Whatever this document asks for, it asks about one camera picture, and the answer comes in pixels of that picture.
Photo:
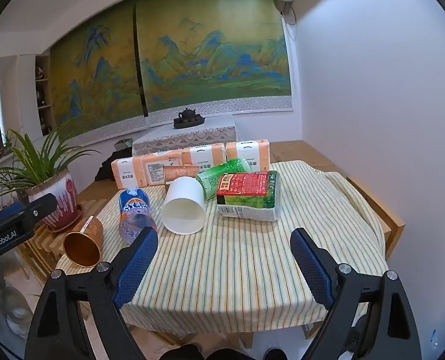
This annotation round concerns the white paper cup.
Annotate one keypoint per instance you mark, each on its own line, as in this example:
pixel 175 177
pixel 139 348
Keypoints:
pixel 183 210

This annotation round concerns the wooden table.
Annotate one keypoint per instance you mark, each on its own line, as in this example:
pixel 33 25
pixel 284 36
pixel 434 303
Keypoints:
pixel 293 150

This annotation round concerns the dark tea tray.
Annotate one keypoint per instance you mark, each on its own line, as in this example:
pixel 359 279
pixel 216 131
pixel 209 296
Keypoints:
pixel 189 123

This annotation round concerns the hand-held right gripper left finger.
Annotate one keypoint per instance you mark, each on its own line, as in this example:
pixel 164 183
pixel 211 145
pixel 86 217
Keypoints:
pixel 136 266

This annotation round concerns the dark teapot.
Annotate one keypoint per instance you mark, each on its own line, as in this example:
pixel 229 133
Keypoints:
pixel 188 114

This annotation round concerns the black bag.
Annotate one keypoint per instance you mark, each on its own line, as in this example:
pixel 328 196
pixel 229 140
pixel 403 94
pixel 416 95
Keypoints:
pixel 111 165

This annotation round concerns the red and green tissue pack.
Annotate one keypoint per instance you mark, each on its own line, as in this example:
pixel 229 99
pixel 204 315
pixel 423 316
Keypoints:
pixel 245 195

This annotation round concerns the green leafy plant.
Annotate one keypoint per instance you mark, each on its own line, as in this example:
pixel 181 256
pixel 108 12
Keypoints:
pixel 34 161

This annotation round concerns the red and white flower pot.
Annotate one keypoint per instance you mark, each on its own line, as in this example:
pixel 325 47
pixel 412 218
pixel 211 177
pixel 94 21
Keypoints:
pixel 63 202

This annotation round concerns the copper patterned tube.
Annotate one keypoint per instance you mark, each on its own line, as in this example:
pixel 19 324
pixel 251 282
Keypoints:
pixel 179 172

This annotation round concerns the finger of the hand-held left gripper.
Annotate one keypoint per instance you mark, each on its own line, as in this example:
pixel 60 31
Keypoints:
pixel 42 205

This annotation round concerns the landscape wall mural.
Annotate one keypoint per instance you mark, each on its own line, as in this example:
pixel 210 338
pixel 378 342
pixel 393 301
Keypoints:
pixel 215 52

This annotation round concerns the clear plastic bottle blue label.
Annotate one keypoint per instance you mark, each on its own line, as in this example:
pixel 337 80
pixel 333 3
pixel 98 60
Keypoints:
pixel 134 204

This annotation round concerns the wall shelf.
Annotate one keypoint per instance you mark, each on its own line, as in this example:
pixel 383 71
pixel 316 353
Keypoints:
pixel 43 97

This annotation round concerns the clear glass jar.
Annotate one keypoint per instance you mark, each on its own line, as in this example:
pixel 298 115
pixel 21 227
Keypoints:
pixel 4 315

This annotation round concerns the orange tissue pack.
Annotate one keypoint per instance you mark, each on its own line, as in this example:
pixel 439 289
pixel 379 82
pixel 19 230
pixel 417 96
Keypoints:
pixel 158 168
pixel 126 172
pixel 248 152
pixel 203 155

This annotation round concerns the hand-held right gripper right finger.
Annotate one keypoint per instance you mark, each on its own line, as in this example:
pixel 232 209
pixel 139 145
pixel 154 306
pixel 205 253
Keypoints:
pixel 312 270

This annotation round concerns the striped tablecloth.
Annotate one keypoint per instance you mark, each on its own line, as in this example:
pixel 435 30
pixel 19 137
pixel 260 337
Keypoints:
pixel 226 270

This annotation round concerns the lace-covered side table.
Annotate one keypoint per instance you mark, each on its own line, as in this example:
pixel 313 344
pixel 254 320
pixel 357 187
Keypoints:
pixel 185 140

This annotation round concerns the small green box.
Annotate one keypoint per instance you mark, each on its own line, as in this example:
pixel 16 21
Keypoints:
pixel 123 144

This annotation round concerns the copper metal cup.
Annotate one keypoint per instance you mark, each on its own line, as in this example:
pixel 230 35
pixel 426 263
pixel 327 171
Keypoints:
pixel 89 232

